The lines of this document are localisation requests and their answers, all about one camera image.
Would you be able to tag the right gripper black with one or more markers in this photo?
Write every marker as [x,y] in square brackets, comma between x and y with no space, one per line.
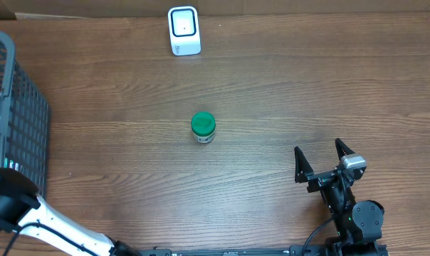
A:
[319,179]

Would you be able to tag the green lid jar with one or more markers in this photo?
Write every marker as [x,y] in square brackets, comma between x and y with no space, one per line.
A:
[203,126]

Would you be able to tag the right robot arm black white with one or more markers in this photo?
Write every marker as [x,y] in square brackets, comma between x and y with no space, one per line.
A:
[358,224]

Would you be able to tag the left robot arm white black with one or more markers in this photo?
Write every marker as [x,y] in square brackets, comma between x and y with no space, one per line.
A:
[23,211]

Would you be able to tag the white barcode scanner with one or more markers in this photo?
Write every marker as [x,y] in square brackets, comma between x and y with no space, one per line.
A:
[184,31]

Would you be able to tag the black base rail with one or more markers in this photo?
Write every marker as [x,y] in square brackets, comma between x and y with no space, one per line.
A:
[229,251]

